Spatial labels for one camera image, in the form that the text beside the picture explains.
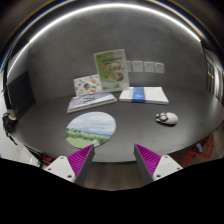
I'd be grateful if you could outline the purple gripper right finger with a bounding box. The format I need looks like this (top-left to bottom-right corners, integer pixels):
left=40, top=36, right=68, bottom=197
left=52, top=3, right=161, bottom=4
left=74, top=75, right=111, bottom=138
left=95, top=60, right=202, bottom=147
left=134, top=144, right=182, bottom=185

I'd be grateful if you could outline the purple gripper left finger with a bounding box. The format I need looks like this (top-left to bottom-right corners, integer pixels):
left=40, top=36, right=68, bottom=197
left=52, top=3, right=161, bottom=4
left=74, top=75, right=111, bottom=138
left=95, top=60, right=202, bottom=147
left=45, top=145, right=95, bottom=187

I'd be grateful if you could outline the round landscape mouse pad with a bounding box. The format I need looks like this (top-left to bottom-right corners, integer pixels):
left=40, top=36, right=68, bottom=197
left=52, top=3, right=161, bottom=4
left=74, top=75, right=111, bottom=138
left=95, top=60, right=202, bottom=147
left=65, top=112, right=116, bottom=149

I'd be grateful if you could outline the white computer mouse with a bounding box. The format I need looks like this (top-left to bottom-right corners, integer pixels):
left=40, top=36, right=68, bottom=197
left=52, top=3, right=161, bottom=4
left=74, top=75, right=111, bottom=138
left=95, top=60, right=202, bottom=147
left=156, top=112, right=178, bottom=125

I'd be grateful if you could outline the red metal stand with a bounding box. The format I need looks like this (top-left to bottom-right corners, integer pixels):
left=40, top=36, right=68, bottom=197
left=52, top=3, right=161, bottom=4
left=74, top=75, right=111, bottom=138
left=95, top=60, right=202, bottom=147
left=173, top=134, right=214, bottom=167

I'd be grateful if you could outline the grey striped book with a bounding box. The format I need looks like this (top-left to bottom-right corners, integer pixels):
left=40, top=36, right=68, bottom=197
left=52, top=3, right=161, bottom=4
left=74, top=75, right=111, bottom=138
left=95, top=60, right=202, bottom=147
left=67, top=92, right=117, bottom=113

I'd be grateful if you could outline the white book with blue band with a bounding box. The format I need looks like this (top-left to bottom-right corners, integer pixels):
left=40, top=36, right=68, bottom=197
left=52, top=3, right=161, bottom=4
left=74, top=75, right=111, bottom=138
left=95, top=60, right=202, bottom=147
left=119, top=87, right=169, bottom=104

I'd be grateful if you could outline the small white illustrated card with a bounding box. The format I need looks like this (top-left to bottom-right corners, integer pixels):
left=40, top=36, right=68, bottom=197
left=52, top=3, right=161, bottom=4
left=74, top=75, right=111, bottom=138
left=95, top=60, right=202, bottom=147
left=73, top=74, right=102, bottom=96

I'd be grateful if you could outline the green standing poster book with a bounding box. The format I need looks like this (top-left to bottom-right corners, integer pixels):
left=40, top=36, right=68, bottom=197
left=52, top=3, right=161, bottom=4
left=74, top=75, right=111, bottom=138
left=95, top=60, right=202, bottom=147
left=94, top=49, right=129, bottom=92

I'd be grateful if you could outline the black object with cable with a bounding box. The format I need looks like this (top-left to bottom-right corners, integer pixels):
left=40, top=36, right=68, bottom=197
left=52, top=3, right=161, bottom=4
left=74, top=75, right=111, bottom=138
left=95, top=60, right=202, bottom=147
left=2, top=109, right=17, bottom=144

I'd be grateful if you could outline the white wall paper sheet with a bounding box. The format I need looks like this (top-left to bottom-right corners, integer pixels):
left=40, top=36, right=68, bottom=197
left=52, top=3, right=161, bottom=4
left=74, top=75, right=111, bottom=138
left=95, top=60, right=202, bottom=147
left=144, top=62, right=155, bottom=73
left=132, top=61, right=144, bottom=72
left=155, top=63, right=165, bottom=74

